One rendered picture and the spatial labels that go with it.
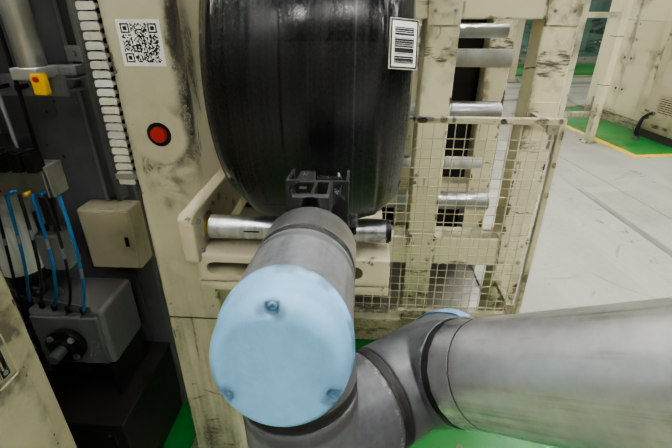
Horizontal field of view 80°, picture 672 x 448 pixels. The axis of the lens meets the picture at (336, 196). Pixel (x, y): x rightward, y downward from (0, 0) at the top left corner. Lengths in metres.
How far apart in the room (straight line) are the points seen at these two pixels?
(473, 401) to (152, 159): 0.70
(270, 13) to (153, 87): 0.33
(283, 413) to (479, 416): 0.14
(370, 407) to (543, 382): 0.14
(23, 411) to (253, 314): 0.86
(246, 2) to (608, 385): 0.50
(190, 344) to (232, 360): 0.83
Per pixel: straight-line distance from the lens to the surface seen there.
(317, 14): 0.53
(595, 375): 0.27
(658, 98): 5.36
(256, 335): 0.26
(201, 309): 1.01
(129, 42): 0.81
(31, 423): 1.11
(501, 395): 0.31
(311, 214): 0.36
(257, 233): 0.76
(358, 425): 0.35
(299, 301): 0.25
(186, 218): 0.74
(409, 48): 0.54
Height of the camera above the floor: 1.28
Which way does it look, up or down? 25 degrees down
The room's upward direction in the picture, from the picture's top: straight up
